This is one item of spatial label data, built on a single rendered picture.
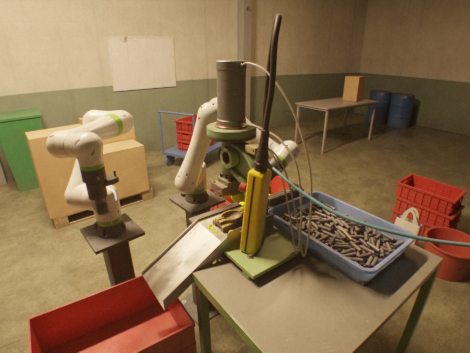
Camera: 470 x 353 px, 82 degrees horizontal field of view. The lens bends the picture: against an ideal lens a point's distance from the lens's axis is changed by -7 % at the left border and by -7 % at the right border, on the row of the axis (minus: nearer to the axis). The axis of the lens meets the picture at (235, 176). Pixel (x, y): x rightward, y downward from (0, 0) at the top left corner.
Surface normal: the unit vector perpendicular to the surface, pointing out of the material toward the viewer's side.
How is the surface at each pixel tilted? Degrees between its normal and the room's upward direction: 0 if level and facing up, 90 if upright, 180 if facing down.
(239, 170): 90
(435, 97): 90
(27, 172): 94
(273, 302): 0
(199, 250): 30
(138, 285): 90
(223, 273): 0
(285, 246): 0
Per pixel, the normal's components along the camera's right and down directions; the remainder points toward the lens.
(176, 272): -0.41, -0.68
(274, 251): 0.00, -0.92
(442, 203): -0.79, 0.24
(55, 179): 0.65, 0.30
